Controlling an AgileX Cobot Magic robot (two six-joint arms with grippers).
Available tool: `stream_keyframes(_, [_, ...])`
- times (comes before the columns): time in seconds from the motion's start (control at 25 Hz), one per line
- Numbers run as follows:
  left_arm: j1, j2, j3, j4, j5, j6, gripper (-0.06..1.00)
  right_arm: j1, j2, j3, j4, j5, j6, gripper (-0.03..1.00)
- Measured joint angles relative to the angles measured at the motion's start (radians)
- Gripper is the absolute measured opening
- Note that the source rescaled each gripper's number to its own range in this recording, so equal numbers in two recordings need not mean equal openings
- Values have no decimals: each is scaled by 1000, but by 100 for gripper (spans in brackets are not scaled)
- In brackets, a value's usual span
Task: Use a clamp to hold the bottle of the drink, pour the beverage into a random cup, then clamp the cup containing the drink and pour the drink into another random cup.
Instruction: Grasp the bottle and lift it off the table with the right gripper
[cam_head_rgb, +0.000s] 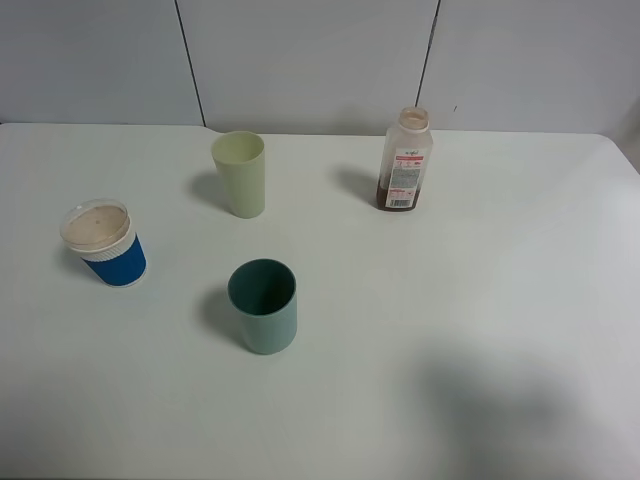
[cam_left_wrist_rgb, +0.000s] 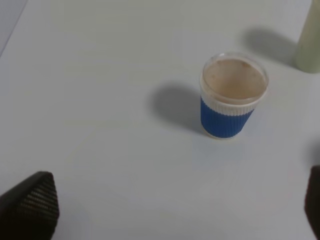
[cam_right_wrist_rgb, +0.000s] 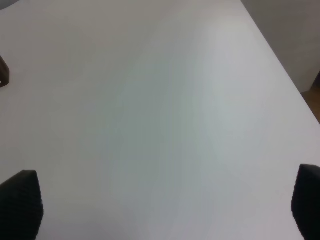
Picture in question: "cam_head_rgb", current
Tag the teal green plastic cup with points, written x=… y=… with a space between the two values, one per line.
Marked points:
x=264 y=293

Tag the blue paper cup with lid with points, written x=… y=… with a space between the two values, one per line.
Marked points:
x=101 y=233

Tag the clear plastic drink bottle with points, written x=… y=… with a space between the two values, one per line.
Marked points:
x=407 y=149

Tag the pale yellow-green plastic cup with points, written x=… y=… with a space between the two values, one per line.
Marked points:
x=239 y=157

